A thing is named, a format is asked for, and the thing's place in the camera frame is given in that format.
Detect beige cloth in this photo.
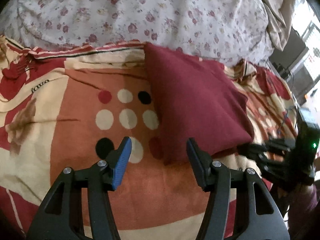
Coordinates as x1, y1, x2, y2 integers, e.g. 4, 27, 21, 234
250, 0, 298, 53

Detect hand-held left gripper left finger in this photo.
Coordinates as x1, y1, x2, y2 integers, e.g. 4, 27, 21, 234
26, 136, 132, 240

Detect printed red and cream blanket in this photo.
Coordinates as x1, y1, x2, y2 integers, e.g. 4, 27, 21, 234
0, 35, 300, 240

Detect dark grey cabinet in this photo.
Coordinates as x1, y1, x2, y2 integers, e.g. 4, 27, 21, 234
269, 27, 312, 100

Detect person's right forearm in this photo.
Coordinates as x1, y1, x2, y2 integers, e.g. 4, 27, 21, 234
286, 180, 320, 232

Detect thin cable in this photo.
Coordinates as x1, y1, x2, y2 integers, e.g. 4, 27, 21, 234
276, 105, 300, 137

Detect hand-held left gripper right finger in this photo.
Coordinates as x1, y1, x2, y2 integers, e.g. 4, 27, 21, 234
186, 137, 290, 240

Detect maroon cloth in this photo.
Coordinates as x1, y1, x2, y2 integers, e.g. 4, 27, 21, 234
144, 42, 254, 165

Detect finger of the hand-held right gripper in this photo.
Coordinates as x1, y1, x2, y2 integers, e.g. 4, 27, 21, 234
266, 137, 293, 153
237, 143, 283, 178

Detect floral white quilt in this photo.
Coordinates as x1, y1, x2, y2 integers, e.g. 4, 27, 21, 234
0, 0, 274, 68

